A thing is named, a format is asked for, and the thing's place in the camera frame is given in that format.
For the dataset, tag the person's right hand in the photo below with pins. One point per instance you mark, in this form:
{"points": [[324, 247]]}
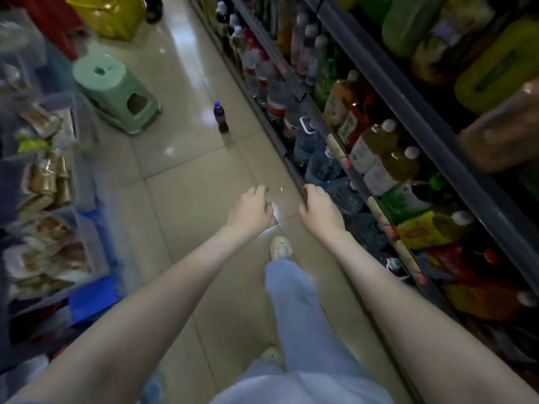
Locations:
{"points": [[324, 216]]}

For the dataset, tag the person's left hand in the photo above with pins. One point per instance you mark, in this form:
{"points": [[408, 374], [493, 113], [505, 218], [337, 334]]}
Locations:
{"points": [[251, 214]]}

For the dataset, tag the dark bottle blue cap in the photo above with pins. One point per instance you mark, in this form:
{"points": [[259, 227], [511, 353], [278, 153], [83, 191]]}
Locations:
{"points": [[221, 118]]}

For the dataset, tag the drinks shelf unit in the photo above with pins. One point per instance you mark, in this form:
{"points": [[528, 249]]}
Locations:
{"points": [[421, 122]]}

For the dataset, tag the person's right forearm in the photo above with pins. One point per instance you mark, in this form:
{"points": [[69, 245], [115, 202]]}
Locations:
{"points": [[421, 324]]}

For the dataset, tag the person's left forearm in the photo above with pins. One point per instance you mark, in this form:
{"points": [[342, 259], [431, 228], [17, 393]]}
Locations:
{"points": [[126, 332]]}

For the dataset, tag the person's white shoe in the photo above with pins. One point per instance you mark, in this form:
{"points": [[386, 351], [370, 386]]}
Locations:
{"points": [[271, 356], [280, 247]]}

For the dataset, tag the yellow shelf edge strip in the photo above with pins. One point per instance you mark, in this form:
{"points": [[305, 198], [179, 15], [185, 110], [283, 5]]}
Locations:
{"points": [[338, 151], [396, 244]]}

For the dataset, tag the person's blue jeans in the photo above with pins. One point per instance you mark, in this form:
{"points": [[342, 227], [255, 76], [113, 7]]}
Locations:
{"points": [[303, 332]]}

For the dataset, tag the blue plastic basket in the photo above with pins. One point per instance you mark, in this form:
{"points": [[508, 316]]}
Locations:
{"points": [[93, 300]]}

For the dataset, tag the green plastic stool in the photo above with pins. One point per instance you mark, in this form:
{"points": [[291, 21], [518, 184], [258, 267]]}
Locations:
{"points": [[105, 84]]}

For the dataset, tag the pile of brown snack packets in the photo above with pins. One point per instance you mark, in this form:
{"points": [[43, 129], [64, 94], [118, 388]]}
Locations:
{"points": [[42, 181]]}

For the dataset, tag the yellow plastic bag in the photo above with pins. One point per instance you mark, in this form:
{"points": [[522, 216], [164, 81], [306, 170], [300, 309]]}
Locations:
{"points": [[105, 17]]}

